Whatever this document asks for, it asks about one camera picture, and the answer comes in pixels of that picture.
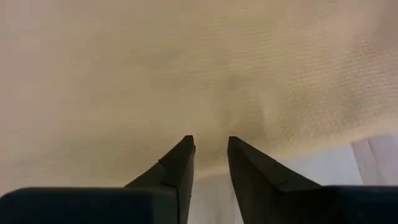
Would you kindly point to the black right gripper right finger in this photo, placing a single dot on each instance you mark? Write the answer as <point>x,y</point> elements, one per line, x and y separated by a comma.
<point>311,205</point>

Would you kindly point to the white towel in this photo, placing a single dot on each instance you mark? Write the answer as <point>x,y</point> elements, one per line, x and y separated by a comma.
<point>326,168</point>

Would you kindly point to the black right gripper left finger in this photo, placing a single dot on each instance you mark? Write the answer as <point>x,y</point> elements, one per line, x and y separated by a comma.
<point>93,205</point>

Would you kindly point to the pale orange waffle towel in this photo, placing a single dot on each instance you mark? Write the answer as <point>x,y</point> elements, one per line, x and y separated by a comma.
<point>155,62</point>

